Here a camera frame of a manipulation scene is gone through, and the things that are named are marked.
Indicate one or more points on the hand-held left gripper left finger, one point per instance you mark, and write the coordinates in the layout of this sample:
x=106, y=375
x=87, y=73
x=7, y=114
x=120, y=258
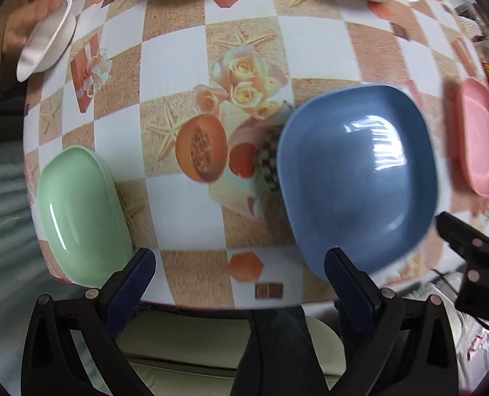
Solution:
x=131, y=284

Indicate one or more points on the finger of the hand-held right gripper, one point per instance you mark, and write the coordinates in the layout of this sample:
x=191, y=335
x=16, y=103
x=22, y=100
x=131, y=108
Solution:
x=463, y=239

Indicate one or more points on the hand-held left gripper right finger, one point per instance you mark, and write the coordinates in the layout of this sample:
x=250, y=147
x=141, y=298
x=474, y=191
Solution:
x=351, y=284

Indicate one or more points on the pink square plate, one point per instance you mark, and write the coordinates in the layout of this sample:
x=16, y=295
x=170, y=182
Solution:
x=481, y=132

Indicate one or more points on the blue square plate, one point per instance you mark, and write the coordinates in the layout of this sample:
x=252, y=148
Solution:
x=351, y=181

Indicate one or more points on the cream chair seat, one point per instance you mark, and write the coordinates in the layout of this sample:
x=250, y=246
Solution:
x=186, y=346

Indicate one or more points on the green square plate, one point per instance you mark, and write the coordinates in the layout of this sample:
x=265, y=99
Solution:
x=79, y=214

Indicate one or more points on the person's dark trouser leg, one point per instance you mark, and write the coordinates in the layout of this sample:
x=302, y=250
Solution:
x=277, y=350

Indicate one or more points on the printed checkered tablecloth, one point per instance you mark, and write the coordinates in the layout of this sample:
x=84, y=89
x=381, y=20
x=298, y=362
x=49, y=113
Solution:
x=116, y=140

